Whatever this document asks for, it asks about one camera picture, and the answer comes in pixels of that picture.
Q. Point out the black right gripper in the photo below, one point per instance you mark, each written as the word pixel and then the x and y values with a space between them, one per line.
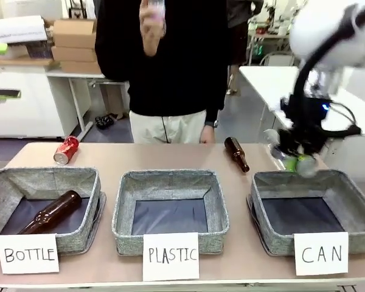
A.
pixel 304 137

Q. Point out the person's left hand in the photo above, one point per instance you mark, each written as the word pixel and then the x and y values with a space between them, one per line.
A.
pixel 207 135

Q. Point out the person's right hand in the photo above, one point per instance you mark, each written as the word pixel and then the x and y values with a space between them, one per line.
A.
pixel 150 36

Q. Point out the dark wristwatch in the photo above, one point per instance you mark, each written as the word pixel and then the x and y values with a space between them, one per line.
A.
pixel 215 123

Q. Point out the white paper label CAN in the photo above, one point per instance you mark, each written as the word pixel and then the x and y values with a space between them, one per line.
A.
pixel 321 254

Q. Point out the white metal chair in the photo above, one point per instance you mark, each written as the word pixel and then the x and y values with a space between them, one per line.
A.
pixel 276 57

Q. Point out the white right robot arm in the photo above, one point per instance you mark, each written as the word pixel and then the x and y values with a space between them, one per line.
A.
pixel 322 36

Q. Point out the person's left forearm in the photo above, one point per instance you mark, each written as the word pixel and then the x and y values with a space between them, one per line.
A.
pixel 217 97

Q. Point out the background person dark clothes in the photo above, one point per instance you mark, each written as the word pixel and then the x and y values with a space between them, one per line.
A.
pixel 238 33

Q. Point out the white side table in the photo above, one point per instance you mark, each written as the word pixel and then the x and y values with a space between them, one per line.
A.
pixel 273 82

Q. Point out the grey basket labelled bottle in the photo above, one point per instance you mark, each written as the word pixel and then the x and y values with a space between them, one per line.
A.
pixel 6 185

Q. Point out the silver green drink can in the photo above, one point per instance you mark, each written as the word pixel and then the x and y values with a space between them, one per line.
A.
pixel 307 169

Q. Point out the red crushed soda can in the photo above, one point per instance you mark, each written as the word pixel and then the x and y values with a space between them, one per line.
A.
pixel 66 150

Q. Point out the grey basket labelled can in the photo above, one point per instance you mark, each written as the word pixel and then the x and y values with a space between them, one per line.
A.
pixel 349 188

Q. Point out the white desk with legs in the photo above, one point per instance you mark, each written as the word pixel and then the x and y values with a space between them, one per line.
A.
pixel 79 76

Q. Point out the open cardboard box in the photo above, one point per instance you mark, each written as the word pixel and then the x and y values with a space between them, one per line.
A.
pixel 74 33

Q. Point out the brown glass bottle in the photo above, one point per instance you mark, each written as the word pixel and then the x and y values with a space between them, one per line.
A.
pixel 236 153
pixel 53 210

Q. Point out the white paper label PLASTIC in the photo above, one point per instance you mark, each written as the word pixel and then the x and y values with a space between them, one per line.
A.
pixel 170 255

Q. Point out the white paper label BOTTLE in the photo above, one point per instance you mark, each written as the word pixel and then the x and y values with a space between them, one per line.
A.
pixel 27 254

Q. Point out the grey basket labelled plastic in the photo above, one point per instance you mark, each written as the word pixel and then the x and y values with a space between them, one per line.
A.
pixel 124 213

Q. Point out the white cabinet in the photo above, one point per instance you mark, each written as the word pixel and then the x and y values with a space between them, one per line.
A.
pixel 33 112

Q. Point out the flat cardboard box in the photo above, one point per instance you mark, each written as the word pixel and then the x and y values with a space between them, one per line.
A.
pixel 73 54
pixel 79 67

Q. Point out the white printed box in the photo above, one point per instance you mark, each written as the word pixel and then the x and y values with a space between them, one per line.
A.
pixel 18 29

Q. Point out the person in black sweater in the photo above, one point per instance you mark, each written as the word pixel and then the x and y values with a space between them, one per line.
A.
pixel 182 67

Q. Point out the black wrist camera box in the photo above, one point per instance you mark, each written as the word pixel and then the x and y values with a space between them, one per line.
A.
pixel 319 107

